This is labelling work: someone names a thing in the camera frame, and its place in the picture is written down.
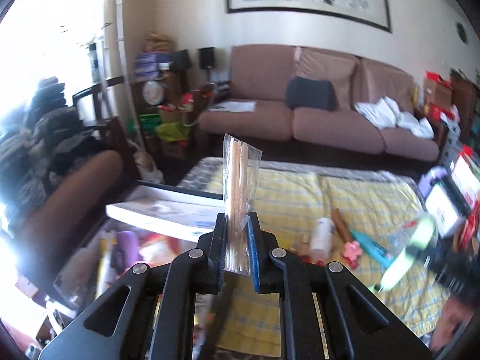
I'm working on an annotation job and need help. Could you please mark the brown wooden roller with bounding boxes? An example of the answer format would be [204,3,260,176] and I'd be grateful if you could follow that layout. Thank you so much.
[331,208,354,243]

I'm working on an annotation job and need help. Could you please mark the clear plastic green bottle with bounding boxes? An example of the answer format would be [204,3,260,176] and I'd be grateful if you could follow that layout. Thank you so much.
[371,213,437,293]

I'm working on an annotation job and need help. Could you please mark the round desk clock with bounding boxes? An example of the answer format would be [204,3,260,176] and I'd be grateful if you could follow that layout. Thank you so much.
[142,80,165,106]

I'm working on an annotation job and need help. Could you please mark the white cardboard box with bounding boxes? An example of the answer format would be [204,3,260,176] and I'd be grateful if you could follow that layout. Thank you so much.
[106,184,224,242]

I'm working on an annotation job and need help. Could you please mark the white clothes on sofa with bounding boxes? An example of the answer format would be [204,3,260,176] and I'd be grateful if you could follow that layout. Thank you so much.
[354,97,434,140]

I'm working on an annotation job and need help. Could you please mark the teal spray bottle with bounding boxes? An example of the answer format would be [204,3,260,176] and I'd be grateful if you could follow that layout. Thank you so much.
[351,230,394,268]

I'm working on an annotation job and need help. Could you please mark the pink flower toy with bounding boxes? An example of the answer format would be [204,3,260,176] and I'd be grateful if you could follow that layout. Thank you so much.
[343,241,363,262]

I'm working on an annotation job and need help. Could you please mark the brown armchair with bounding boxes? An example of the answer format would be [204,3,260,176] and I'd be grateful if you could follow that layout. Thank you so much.
[14,150,123,272]

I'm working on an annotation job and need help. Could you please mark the dark blue cushion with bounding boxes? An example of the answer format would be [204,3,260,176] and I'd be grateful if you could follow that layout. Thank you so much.
[286,76,337,111]

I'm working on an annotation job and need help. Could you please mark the white pill bottle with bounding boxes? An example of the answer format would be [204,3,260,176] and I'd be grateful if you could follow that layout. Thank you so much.
[309,218,335,262]

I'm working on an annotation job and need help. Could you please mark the papers on sofa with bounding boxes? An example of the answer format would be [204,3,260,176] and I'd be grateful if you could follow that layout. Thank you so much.
[208,100,256,113]

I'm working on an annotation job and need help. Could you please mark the black speaker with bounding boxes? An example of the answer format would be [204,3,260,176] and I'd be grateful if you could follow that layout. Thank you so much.
[198,47,216,70]

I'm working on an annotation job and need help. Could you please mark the stack of folded clothes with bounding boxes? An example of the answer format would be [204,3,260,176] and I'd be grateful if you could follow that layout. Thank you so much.
[1,76,105,235]

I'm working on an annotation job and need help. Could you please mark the wooden chopsticks packet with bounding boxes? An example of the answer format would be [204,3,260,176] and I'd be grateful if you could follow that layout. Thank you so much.
[222,134,262,275]

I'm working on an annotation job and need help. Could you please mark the yellow plaid cloth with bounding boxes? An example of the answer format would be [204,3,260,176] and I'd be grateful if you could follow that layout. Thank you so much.
[178,158,448,357]

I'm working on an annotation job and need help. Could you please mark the brown fabric sofa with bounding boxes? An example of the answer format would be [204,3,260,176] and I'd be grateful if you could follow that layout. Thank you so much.
[199,44,440,164]

